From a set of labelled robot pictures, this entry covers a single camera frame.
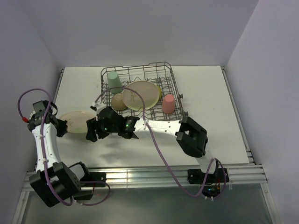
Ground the small cream plate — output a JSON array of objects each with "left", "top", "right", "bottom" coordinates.
[{"left": 59, "top": 111, "right": 95, "bottom": 133}]

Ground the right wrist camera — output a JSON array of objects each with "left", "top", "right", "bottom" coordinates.
[{"left": 90, "top": 102, "right": 107, "bottom": 114}]

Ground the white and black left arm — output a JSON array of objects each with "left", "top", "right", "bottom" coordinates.
[{"left": 28, "top": 100, "right": 91, "bottom": 207}]

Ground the aluminium rail frame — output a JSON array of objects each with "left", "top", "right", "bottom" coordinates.
[{"left": 11, "top": 163, "right": 281, "bottom": 224}]

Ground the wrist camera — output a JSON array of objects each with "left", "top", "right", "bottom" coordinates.
[
  {"left": 90, "top": 102, "right": 107, "bottom": 114},
  {"left": 22, "top": 111, "right": 35, "bottom": 123}
]

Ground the black bowl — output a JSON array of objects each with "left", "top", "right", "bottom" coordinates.
[{"left": 111, "top": 93, "right": 127, "bottom": 111}]

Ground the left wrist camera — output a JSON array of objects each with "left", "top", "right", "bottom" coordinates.
[{"left": 22, "top": 111, "right": 35, "bottom": 123}]

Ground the lime green bowl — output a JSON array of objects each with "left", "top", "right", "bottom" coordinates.
[{"left": 157, "top": 86, "right": 162, "bottom": 100}]

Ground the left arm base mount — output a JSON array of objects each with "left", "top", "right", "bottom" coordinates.
[{"left": 73, "top": 172, "right": 111, "bottom": 204}]

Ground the large pink green plate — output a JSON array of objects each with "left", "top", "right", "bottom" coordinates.
[{"left": 122, "top": 80, "right": 159, "bottom": 111}]

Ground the grey wire dish rack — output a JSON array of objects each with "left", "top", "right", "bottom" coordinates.
[{"left": 100, "top": 62, "right": 188, "bottom": 121}]

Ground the pink cup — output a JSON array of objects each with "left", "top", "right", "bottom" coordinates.
[{"left": 162, "top": 94, "right": 175, "bottom": 114}]

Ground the pale green cup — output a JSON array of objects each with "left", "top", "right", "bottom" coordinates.
[{"left": 107, "top": 71, "right": 122, "bottom": 94}]

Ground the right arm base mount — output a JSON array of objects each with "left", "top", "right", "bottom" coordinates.
[{"left": 187, "top": 168, "right": 230, "bottom": 199}]

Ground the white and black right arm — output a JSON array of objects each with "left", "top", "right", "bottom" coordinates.
[{"left": 86, "top": 107, "right": 228, "bottom": 184}]

